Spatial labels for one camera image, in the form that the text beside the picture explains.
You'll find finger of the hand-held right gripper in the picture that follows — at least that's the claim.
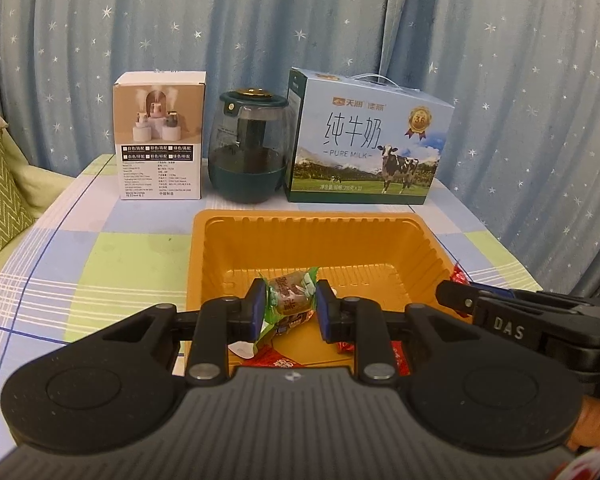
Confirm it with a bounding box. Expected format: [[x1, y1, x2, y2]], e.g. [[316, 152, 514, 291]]
[[472, 284, 544, 299], [435, 280, 482, 318]]

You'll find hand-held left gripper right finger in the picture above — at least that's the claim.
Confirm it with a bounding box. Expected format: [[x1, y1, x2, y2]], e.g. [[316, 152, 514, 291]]
[[315, 279, 482, 387]]

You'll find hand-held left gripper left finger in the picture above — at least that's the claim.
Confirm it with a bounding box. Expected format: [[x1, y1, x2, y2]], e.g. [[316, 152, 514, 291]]
[[74, 279, 269, 387]]

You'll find small red candy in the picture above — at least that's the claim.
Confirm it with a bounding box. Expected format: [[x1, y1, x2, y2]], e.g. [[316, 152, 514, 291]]
[[450, 259, 475, 287]]

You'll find green candy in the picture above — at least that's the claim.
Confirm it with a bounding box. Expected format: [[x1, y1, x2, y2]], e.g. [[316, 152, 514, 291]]
[[257, 266, 333, 339]]

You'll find green white snack packet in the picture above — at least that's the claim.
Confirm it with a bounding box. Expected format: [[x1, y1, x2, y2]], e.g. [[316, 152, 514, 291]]
[[229, 324, 276, 361]]

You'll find orange plastic tray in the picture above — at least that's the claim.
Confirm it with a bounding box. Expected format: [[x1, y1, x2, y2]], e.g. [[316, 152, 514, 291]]
[[182, 208, 463, 378]]

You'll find dark green glass jar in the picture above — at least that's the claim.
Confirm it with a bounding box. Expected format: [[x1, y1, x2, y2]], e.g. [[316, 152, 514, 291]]
[[207, 87, 291, 205]]

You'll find red white clothing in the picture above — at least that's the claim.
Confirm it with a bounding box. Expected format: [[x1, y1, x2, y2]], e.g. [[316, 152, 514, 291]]
[[555, 442, 600, 480]]

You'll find blue milk carton box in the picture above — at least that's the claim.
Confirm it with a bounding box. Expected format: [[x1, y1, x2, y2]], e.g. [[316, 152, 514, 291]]
[[284, 66, 455, 207]]

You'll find checked tablecloth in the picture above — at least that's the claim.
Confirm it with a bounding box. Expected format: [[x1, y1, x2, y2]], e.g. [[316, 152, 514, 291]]
[[0, 152, 546, 461]]

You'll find white cardboard box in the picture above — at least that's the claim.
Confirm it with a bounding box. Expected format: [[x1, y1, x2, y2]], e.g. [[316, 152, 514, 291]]
[[112, 71, 208, 201]]

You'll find light green sofa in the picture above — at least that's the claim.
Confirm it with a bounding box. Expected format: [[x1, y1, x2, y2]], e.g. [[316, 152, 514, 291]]
[[2, 137, 78, 222]]

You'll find green zigzag cushion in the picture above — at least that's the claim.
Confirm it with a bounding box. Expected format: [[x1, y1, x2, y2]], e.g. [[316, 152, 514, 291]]
[[0, 130, 36, 272]]

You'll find blue starry curtain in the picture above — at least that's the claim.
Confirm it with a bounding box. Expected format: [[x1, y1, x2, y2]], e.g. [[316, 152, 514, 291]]
[[0, 0, 600, 301]]

